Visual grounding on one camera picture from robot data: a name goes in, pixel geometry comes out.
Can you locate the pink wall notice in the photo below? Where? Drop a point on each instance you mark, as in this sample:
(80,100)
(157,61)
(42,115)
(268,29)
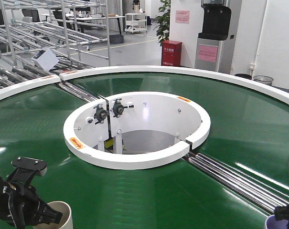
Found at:
(182,16)

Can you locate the white outer conveyor rim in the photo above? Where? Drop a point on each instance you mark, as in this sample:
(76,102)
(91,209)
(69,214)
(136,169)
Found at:
(46,80)

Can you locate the green potted plant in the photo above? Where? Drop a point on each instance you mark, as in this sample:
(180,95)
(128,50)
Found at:
(163,19)

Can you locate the red fire extinguisher cabinet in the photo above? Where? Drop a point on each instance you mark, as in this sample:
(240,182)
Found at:
(171,53)

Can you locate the green circular conveyor belt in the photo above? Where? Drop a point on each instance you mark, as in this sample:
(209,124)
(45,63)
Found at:
(250,132)

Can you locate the lavender plastic cup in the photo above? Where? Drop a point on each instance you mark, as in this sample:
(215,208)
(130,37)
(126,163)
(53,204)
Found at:
(276,222)

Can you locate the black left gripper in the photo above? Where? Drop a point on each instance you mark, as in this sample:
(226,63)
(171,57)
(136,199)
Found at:
(20,205)

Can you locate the white controller box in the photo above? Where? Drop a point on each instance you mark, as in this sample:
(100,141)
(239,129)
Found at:
(45,59)

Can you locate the white wheeled cart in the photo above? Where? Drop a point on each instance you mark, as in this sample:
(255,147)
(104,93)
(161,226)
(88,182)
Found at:
(135,22)

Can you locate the steel conveyor rollers right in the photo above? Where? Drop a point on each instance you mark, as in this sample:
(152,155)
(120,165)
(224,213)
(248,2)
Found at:
(257,192)

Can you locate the metal roller rack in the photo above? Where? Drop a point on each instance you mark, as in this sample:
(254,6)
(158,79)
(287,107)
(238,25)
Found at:
(27,26)

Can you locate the black silver water dispenser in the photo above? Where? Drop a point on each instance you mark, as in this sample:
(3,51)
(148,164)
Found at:
(215,30)

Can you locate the wire mesh waste basket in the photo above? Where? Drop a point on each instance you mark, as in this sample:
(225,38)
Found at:
(267,80)

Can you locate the beige plastic cup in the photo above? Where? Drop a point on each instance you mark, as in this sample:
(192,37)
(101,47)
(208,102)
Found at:
(66,221)

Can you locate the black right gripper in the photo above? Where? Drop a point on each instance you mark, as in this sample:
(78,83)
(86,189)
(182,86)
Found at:
(282,213)

